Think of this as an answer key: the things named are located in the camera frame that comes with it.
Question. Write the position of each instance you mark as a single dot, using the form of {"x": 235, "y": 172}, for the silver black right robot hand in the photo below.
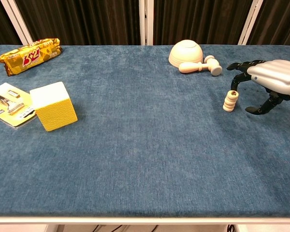
{"x": 278, "y": 77}

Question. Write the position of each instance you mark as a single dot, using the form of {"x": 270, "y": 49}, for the wooden toy hammer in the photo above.
{"x": 191, "y": 67}

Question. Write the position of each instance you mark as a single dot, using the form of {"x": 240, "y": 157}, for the beige upturned bowl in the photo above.
{"x": 186, "y": 54}

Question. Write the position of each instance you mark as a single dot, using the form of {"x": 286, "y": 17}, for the blue fabric table cover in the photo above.
{"x": 145, "y": 157}

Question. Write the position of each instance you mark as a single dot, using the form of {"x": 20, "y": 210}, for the yellow white cube box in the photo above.
{"x": 55, "y": 111}

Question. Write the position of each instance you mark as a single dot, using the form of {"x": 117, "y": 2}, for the gold biscuit pack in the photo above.
{"x": 29, "y": 56}

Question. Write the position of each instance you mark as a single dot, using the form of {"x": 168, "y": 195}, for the razor in blister pack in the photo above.
{"x": 4, "y": 99}

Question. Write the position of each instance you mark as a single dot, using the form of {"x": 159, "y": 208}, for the white partition post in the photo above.
{"x": 142, "y": 21}
{"x": 250, "y": 23}
{"x": 17, "y": 23}

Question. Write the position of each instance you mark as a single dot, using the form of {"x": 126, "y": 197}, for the white table frame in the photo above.
{"x": 145, "y": 220}

